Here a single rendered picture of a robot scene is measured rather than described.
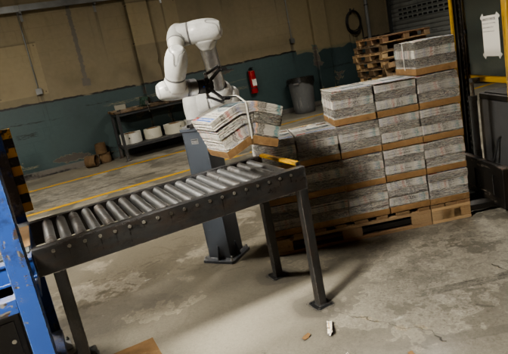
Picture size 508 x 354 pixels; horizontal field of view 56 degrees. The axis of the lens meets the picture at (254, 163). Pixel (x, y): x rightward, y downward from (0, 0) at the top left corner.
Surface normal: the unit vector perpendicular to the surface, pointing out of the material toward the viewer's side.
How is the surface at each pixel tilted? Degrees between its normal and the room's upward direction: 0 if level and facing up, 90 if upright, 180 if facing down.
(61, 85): 90
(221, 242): 90
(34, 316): 90
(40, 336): 90
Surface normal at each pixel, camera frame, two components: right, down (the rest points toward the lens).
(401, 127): 0.07, 0.20
